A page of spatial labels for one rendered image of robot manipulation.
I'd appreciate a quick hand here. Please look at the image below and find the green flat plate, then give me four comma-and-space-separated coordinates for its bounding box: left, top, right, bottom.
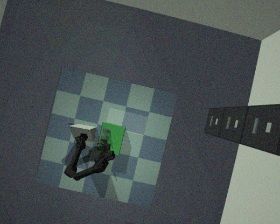
96, 122, 125, 155

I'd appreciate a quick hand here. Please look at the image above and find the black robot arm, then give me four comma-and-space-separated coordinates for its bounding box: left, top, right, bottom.
64, 134, 115, 181

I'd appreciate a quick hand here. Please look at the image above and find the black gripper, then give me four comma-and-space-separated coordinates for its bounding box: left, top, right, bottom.
100, 143, 111, 154

